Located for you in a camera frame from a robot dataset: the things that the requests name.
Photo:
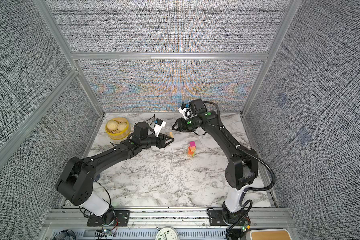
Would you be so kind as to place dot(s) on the white analog clock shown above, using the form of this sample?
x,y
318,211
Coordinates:
x,y
167,233

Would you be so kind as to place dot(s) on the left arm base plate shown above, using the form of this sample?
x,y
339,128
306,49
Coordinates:
x,y
121,217

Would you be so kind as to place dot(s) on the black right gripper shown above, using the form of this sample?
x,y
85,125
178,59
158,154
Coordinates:
x,y
182,127

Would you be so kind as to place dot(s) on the orange red rectangular block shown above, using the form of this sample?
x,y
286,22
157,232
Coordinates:
x,y
191,154

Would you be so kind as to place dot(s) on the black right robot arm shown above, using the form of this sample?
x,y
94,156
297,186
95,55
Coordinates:
x,y
241,169

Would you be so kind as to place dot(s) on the wood topped white box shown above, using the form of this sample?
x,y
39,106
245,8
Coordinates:
x,y
270,234

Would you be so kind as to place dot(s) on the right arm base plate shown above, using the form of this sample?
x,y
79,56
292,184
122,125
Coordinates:
x,y
217,218

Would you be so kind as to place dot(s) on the yellow rimmed bamboo steamer basket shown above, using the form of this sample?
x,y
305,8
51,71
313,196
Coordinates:
x,y
119,135

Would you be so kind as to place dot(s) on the black fan grille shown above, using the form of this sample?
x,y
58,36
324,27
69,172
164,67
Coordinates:
x,y
65,235

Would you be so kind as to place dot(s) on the steamed bun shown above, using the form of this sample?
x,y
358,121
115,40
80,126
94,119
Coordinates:
x,y
122,126
112,126

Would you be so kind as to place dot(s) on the left steamed bun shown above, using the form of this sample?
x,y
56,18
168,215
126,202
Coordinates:
x,y
112,126

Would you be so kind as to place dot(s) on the right steamed bun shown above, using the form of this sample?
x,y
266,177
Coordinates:
x,y
122,126

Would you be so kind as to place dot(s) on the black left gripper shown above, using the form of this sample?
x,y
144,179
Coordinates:
x,y
161,140

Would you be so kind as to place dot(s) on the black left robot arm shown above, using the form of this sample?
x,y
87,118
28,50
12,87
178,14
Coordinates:
x,y
77,179

